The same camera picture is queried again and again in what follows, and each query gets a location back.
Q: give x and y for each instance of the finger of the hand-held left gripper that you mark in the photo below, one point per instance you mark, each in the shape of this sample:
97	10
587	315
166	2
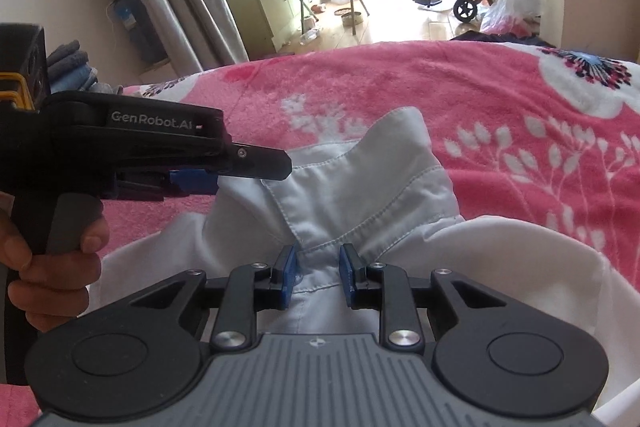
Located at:
192	183
260	162

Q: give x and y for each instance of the person's left hand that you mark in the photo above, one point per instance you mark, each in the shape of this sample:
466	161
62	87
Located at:
60	277

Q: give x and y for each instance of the stack of folded dark clothes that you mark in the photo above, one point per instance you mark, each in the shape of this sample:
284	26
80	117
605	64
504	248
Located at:
70	62

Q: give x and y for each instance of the metal bowl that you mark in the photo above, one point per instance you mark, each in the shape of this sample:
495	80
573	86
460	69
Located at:
354	19

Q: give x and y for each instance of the clear plastic bag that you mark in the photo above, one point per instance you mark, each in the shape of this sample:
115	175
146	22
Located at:
510	2

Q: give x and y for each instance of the pink floral blanket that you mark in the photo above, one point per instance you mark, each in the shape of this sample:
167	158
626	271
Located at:
450	97

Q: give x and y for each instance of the blue water bottle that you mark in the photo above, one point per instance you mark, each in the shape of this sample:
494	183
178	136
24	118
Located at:
132	22

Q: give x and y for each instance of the white shirt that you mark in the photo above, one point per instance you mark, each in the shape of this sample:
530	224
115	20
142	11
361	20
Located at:
350	187

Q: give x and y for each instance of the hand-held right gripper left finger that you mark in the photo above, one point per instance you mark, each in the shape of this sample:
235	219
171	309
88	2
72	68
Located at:
287	277

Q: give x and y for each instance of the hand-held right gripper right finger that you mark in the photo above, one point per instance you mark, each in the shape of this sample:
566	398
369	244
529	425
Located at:
346	277

